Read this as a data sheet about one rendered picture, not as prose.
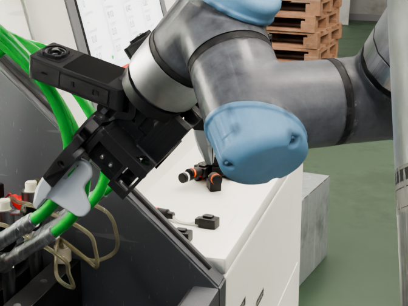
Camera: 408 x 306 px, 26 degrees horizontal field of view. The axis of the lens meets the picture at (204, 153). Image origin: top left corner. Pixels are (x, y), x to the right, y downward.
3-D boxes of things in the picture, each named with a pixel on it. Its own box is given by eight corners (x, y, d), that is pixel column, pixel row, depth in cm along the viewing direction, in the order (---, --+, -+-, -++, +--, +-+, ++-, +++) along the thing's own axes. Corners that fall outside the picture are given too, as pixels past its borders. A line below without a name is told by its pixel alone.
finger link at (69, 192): (54, 247, 92) (108, 190, 89) (14, 207, 93) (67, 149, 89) (67, 237, 95) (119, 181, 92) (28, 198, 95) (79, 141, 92)
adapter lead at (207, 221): (220, 226, 146) (220, 214, 145) (214, 231, 144) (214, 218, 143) (154, 215, 151) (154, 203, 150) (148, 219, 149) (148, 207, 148)
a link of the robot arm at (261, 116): (365, 130, 70) (321, 24, 75) (232, 142, 66) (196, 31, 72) (331, 182, 76) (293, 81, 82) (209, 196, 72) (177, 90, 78)
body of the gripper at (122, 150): (118, 205, 89) (179, 138, 82) (57, 146, 90) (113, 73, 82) (155, 169, 95) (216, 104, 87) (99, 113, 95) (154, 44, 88)
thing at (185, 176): (231, 197, 159) (231, 168, 158) (175, 192, 162) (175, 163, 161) (258, 162, 180) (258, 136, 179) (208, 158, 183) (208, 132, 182)
